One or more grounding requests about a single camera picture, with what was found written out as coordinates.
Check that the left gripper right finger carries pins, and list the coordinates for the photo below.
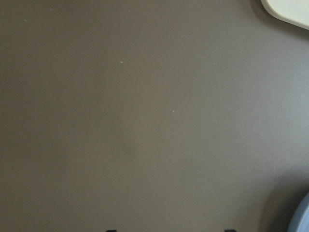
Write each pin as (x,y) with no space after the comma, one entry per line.
(230,230)

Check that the blue plate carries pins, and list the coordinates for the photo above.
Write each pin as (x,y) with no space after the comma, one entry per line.
(300,219)

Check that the cream rabbit tray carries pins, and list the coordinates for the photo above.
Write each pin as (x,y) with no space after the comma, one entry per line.
(295,12)

